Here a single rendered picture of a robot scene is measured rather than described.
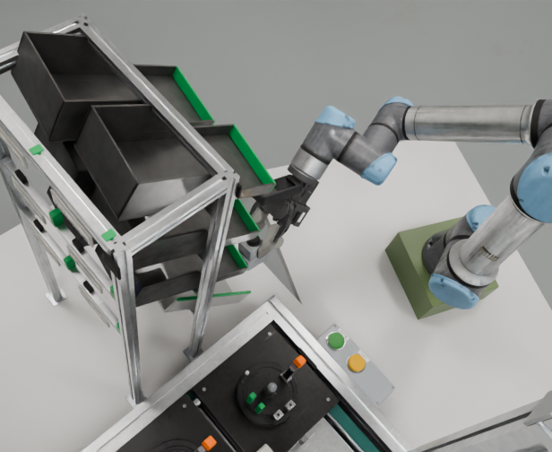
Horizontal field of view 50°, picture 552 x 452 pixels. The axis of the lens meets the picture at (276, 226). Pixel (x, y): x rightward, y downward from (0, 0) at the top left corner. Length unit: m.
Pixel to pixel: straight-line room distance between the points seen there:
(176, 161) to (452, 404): 1.04
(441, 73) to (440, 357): 2.17
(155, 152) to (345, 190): 0.99
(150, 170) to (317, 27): 2.72
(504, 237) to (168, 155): 0.68
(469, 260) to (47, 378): 0.99
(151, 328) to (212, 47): 2.02
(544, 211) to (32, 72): 0.84
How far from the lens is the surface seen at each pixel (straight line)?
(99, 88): 0.96
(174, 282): 1.06
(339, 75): 3.29
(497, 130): 1.25
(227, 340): 1.42
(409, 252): 1.62
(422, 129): 1.31
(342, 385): 1.44
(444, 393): 1.64
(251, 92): 3.09
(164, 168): 0.87
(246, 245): 1.31
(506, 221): 1.21
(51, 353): 1.53
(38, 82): 0.86
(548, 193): 1.09
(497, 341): 1.76
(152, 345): 1.51
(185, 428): 1.35
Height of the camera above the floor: 2.30
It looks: 60 degrees down
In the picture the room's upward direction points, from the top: 21 degrees clockwise
